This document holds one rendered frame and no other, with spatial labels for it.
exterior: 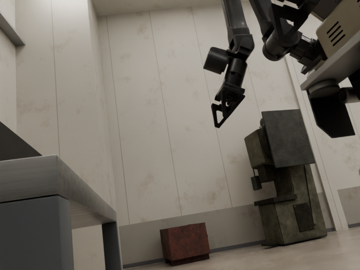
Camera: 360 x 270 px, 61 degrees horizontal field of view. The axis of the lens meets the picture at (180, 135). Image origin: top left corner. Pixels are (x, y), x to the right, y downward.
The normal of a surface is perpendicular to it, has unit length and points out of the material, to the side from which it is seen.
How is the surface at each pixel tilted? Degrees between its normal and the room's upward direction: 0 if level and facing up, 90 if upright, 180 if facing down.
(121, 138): 90
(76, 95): 90
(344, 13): 98
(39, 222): 90
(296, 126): 90
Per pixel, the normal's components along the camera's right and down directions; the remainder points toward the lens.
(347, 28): -0.94, 0.25
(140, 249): 0.04, -0.29
